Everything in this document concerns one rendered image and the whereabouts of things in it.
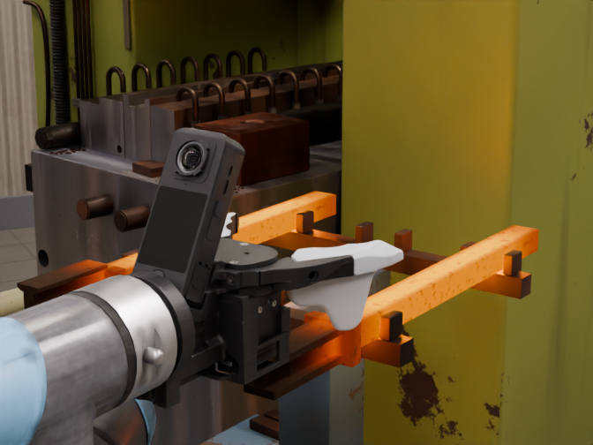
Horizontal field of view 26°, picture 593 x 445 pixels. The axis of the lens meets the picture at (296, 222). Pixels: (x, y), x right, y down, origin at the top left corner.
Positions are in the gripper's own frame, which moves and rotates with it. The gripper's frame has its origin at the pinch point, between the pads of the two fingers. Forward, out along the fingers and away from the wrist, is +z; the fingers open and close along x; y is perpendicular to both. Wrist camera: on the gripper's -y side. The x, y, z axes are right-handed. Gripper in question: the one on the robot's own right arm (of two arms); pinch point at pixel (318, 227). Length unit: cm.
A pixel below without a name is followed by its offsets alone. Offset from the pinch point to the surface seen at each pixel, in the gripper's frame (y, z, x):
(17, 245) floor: 102, 219, -276
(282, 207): 8.4, 28.8, -24.0
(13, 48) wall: 37, 238, -293
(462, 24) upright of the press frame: -9, 52, -16
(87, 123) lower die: 8, 47, -70
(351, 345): 9.4, 1.4, 2.2
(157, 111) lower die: 4, 44, -55
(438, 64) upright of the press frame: -4, 53, -19
